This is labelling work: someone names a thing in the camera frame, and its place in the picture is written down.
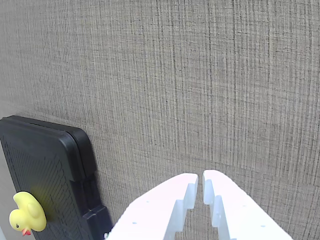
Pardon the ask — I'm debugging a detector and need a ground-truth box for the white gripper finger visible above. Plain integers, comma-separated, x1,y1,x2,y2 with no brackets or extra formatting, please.
104,172,200,240
202,169,294,240

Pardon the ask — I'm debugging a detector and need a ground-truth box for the yellow rubber duck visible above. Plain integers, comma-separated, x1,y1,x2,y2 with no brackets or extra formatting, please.
9,191,48,237

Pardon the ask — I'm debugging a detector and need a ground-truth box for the black plastic case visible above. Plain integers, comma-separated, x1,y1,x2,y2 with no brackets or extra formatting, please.
0,115,114,240

